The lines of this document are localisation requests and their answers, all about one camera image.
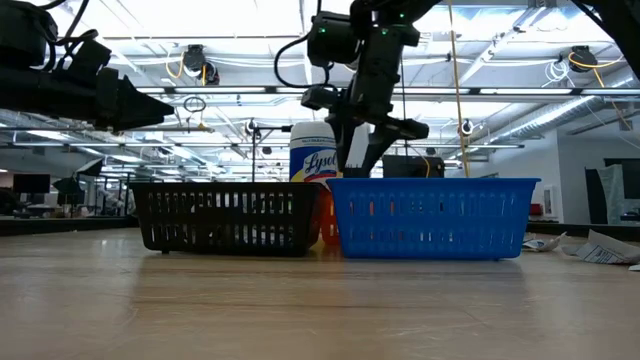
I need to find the black ceiling cable reel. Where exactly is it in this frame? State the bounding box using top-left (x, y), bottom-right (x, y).
top-left (568, 44), bottom-right (593, 74)
top-left (181, 43), bottom-right (208, 72)

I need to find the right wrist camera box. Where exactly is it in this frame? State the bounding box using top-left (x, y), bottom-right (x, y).
top-left (306, 11), bottom-right (362, 69)

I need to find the black right camera cable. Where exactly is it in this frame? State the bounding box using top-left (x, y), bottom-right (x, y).
top-left (272, 0), bottom-right (334, 92)

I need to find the Lysol wipes canister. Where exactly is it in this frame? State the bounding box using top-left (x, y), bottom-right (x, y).
top-left (288, 120), bottom-right (346, 188)

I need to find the dark monitor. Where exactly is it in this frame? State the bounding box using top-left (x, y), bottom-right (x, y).
top-left (12, 173), bottom-right (52, 195)

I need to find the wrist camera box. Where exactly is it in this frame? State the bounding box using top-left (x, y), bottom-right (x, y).
top-left (0, 0), bottom-right (60, 69)
top-left (306, 11), bottom-right (362, 69)

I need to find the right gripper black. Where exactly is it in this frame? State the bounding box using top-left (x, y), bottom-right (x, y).
top-left (300, 24), bottom-right (431, 176)

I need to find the black monitor back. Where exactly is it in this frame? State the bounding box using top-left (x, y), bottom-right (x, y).
top-left (382, 153), bottom-right (446, 179)

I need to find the thick black hanging cable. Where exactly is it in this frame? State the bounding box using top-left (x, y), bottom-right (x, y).
top-left (397, 47), bottom-right (408, 157)

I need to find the blue plastic basket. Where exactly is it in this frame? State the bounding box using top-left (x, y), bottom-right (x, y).
top-left (325, 176), bottom-right (542, 261)

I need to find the black left camera cable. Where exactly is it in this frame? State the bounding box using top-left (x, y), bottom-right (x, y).
top-left (37, 0), bottom-right (101, 71)

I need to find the black camera cable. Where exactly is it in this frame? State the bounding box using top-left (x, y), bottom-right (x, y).
top-left (37, 0), bottom-right (101, 71)
top-left (272, 0), bottom-right (334, 92)

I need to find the orange plastic basket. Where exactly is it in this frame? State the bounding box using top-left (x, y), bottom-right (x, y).
top-left (305, 183), bottom-right (401, 248)

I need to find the black plastic basket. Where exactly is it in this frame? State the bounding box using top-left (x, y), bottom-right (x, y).
top-left (128, 180), bottom-right (327, 258)

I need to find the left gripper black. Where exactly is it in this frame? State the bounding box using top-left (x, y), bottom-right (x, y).
top-left (54, 42), bottom-right (175, 132)

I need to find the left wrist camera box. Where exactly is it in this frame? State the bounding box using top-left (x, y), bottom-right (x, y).
top-left (0, 0), bottom-right (60, 69)

